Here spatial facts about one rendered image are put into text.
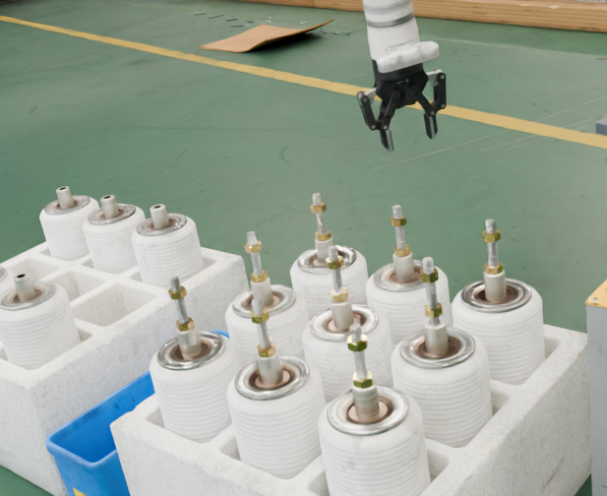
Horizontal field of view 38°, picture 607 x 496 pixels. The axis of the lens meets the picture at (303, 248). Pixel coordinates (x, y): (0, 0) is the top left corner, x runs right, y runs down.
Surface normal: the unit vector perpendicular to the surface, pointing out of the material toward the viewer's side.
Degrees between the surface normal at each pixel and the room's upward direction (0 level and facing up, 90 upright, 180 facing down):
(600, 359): 90
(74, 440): 88
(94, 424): 88
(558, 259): 0
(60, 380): 90
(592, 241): 0
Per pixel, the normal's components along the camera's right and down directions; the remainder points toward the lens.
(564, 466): 0.76, 0.15
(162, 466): -0.63, 0.41
